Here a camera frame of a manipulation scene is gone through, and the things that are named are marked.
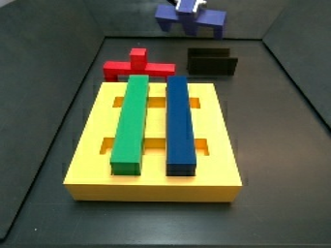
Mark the yellow slotted board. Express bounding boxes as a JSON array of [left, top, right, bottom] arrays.
[[63, 82, 242, 202]]

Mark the green long bar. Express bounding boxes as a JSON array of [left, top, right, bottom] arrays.
[[110, 76, 149, 175]]

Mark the blue long bar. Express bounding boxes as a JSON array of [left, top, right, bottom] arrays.
[[166, 76, 197, 176]]

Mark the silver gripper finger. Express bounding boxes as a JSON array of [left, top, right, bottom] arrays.
[[175, 0, 182, 8], [193, 0, 207, 13]]

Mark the black L-shaped fixture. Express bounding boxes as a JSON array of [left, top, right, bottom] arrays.
[[186, 47, 238, 76]]

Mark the purple E-shaped block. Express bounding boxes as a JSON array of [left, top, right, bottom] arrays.
[[155, 0, 227, 40]]

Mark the red E-shaped block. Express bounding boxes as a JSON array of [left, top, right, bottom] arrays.
[[103, 47, 177, 82]]

